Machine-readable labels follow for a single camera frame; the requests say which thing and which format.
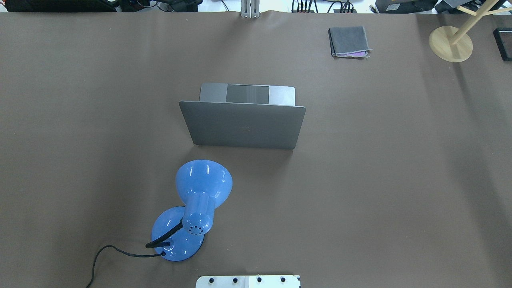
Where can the black box at table edge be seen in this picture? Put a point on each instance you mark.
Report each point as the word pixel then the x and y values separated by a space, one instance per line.
pixel 503 38

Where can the blue desk lamp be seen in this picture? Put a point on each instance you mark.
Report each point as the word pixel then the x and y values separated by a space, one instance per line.
pixel 178 233

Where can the folded grey cloth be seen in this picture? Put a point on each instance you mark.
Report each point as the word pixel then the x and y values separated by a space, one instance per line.
pixel 348 42

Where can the grey laptop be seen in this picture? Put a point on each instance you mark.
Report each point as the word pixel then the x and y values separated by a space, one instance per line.
pixel 244 115

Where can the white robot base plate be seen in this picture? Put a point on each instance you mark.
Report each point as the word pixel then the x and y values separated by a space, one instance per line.
pixel 249 281

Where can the aluminium frame post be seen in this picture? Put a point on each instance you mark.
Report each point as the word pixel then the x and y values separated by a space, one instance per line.
pixel 250 9

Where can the wooden stand with round base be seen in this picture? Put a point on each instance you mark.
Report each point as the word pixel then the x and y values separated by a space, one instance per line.
pixel 453 44

